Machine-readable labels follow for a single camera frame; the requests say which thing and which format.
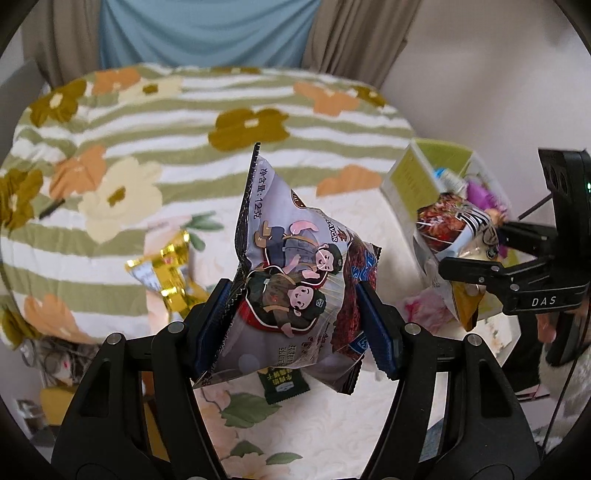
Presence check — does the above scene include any purple snack bag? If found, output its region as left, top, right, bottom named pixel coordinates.
left=464, top=179, right=509, bottom=259

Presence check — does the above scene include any red black striped snack bag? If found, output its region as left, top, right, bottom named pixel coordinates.
left=415, top=193, right=505, bottom=261

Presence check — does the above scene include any gold foil snack bag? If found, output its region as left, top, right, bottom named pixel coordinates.
left=125, top=231, right=208, bottom=320

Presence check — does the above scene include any dark green small snack packet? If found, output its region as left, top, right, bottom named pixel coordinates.
left=257, top=367, right=310, bottom=405

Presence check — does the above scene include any grey cartoon snack bag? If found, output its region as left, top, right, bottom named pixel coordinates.
left=195, top=150, right=381, bottom=395

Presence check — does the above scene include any cream orange snack bag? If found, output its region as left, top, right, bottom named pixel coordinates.
left=451, top=240, right=488, bottom=332

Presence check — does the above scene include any light blue snack bag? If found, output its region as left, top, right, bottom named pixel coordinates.
left=435, top=168, right=468, bottom=199

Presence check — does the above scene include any person's right hand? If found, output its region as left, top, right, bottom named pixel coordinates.
left=536, top=312, right=559, bottom=344

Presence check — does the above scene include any yellow box on floor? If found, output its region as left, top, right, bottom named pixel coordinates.
left=40, top=386, right=76, bottom=426

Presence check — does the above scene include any green cardboard box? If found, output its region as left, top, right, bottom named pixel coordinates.
left=381, top=138, right=512, bottom=323

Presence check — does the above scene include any white floral tray table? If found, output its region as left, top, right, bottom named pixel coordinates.
left=142, top=188, right=518, bottom=480

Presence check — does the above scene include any green floral striped blanket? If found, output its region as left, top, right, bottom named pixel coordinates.
left=1, top=64, right=413, bottom=349

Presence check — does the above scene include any right beige curtain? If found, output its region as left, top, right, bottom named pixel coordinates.
left=301, top=0, right=422, bottom=87

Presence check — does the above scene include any beige curtain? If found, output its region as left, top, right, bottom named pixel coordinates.
left=22, top=0, right=101, bottom=87
left=301, top=0, right=422, bottom=87

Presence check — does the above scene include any grey headboard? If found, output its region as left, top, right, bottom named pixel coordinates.
left=0, top=59, right=45, bottom=161

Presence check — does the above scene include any left beige curtain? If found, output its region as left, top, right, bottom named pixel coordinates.
left=22, top=0, right=101, bottom=87

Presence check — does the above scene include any blue cloth under window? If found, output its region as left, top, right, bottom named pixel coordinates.
left=99, top=0, right=320, bottom=69

